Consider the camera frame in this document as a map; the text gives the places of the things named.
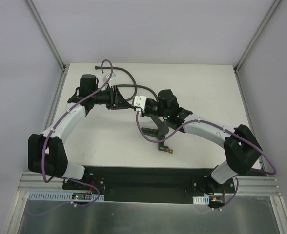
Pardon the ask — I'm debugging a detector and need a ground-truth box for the black flexible hose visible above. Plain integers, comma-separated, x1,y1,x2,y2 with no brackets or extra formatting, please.
94,64,159,103

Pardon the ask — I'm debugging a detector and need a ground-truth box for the dark grey faucet valve fitting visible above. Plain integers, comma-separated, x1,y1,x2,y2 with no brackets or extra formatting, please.
141,116,173,154

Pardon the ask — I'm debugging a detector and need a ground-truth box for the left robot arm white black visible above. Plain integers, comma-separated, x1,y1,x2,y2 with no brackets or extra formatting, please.
28,74,132,190

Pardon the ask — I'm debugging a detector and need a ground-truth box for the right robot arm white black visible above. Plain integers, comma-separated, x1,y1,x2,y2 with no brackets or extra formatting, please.
133,89,261,194

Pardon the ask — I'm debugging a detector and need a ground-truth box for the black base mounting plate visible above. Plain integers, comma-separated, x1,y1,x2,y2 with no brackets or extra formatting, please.
62,166,235,204

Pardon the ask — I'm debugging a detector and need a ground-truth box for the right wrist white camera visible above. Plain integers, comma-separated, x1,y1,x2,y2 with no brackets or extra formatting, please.
132,96,147,112

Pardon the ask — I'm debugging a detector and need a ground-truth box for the wrist white camera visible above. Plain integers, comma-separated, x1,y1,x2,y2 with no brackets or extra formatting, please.
132,96,147,112
103,72,116,82

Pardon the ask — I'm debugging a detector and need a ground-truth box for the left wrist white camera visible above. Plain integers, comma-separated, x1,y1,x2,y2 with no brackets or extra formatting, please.
103,72,116,82

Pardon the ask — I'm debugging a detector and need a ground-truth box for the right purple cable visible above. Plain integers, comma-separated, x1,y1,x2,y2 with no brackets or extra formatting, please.
135,111,277,212

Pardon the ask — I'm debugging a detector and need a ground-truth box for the purple cable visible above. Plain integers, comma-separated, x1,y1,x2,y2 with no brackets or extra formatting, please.
26,59,114,216
135,111,277,212

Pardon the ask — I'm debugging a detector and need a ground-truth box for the right aluminium frame post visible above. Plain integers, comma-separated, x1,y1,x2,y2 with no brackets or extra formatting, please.
234,0,284,74

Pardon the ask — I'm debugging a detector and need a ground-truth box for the aluminium frame post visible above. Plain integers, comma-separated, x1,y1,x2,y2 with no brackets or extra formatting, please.
24,0,66,71
234,0,284,74

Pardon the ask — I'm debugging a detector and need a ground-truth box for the left aluminium frame post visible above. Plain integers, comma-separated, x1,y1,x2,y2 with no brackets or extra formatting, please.
24,0,66,71

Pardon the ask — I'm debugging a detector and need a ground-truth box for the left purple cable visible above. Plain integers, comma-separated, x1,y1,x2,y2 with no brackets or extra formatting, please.
26,59,114,216

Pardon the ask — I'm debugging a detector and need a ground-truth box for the right white cable duct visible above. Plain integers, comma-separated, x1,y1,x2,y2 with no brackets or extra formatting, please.
192,196,209,205

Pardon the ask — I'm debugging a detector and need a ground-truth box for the white cable duct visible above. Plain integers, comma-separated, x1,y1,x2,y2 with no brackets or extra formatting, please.
28,191,104,202
192,196,209,205

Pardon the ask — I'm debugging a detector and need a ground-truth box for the left white cable duct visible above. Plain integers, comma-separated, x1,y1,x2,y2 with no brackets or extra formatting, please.
28,191,104,202

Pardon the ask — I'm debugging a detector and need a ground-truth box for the front aluminium rail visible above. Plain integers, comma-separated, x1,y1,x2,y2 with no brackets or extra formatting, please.
18,172,283,197

